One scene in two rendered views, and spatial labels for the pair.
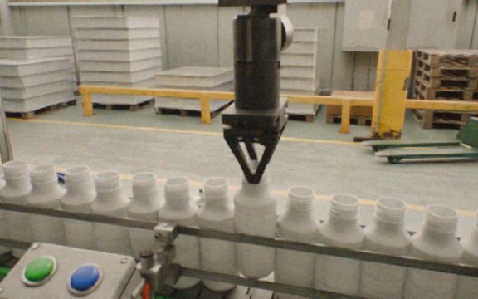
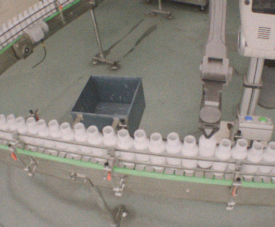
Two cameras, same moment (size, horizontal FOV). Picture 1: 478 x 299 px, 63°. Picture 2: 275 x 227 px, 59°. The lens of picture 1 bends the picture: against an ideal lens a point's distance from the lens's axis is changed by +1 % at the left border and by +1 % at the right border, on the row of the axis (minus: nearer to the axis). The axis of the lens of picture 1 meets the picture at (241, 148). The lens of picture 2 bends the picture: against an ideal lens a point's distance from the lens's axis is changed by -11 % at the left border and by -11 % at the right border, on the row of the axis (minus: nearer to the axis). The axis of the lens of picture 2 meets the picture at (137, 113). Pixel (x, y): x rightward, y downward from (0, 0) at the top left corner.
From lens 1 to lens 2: 1.16 m
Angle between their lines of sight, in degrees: 117
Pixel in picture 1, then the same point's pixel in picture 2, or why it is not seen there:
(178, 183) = (242, 148)
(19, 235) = not seen: outside the picture
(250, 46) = not seen: hidden behind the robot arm
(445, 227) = (141, 132)
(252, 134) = not seen: hidden behind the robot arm
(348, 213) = (172, 134)
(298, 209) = (190, 138)
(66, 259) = (258, 122)
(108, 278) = (242, 119)
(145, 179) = (259, 152)
